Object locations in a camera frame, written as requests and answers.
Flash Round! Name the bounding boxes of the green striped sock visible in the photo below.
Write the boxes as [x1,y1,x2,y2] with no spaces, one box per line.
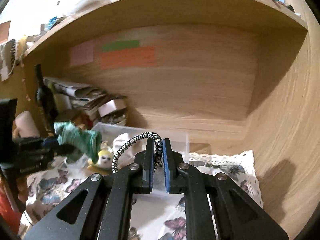
[54,121,102,164]

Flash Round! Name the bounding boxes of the black white patterned headband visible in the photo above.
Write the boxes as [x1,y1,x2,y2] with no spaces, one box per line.
[111,132,163,173]

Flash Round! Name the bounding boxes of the white sock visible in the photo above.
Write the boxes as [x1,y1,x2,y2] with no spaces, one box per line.
[112,133,147,169]

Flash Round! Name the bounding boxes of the orange sleeve forearm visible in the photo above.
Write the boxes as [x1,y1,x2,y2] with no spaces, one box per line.
[1,177,28,235]

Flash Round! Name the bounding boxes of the beige ceramic mug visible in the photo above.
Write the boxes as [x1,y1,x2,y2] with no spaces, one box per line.
[13,111,40,138]

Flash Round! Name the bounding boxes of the yellow cat plush toy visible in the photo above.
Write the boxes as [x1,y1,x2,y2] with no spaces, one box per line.
[87,141,113,176]

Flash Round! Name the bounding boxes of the butterfly print lace cloth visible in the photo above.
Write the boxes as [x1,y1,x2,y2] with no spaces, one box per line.
[24,150,263,239]

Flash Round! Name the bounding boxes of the dark wine bottle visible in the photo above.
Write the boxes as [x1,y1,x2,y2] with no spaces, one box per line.
[34,64,59,134]

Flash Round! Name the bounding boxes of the stack of papers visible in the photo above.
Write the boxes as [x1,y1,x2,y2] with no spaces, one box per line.
[43,76,107,109]

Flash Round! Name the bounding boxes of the small pink cardboard box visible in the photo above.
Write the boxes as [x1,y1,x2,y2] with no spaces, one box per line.
[98,99,127,117]

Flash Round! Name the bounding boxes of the pink sticky note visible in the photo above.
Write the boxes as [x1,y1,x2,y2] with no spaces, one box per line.
[69,41,94,66]

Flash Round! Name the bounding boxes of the green sticky note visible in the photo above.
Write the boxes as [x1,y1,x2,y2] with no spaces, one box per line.
[102,40,140,53]

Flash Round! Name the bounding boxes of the orange sticky note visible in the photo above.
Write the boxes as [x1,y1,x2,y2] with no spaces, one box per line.
[99,47,157,69]

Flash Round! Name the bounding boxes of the wooden shelf board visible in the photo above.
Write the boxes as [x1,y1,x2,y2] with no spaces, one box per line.
[25,0,307,58]

